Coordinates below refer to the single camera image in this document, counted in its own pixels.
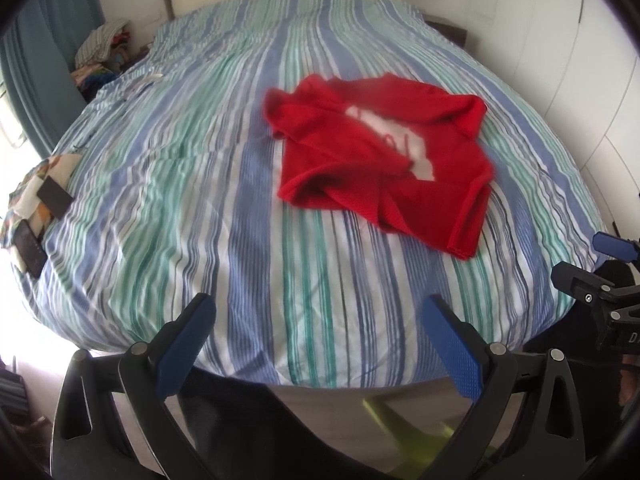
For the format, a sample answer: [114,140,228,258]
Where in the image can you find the black phone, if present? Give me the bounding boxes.
[13,220,48,280]

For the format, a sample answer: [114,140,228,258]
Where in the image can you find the lime green stool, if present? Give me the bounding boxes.
[360,394,497,480]

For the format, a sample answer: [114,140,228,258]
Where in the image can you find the teal curtain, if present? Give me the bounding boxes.
[1,0,104,157]

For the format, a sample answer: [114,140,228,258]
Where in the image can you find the red knit sweater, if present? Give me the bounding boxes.
[262,74,494,260]

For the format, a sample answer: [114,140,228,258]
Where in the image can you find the dark brown wallet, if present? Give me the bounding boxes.
[37,177,74,220]

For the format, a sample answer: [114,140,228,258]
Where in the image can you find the striped blue green bedspread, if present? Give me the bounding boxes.
[21,0,603,388]

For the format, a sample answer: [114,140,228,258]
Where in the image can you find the white wardrobe doors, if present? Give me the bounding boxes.
[468,0,639,238]

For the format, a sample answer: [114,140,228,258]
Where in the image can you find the dark wooden nightstand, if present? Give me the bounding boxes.
[423,14,468,49]

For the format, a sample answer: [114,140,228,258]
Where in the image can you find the pile of clothes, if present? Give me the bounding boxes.
[70,18,130,103]

